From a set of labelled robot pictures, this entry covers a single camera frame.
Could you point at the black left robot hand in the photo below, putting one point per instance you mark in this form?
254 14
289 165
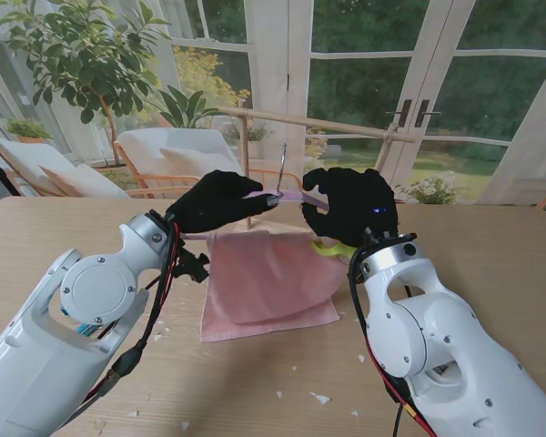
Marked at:
214 205

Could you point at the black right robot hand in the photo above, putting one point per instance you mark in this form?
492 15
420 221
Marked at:
355 209

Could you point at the green clothes peg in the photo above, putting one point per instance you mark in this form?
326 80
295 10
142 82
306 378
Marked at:
330 249

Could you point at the pink clothes hanger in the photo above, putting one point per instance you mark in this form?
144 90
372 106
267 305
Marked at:
296 196

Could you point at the pink square towel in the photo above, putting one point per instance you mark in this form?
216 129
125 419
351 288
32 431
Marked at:
268 282

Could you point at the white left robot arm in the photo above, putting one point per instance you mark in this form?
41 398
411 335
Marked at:
95 291

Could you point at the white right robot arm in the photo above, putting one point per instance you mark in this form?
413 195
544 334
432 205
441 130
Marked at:
437 337

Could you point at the wooden drying rack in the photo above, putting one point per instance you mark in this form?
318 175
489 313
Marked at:
323 124

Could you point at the printed garden room backdrop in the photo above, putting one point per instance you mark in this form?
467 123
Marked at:
368 82

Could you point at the white paper scrap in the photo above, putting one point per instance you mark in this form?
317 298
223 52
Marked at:
320 399
185 425

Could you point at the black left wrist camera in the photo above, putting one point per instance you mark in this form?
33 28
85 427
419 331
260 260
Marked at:
193 266

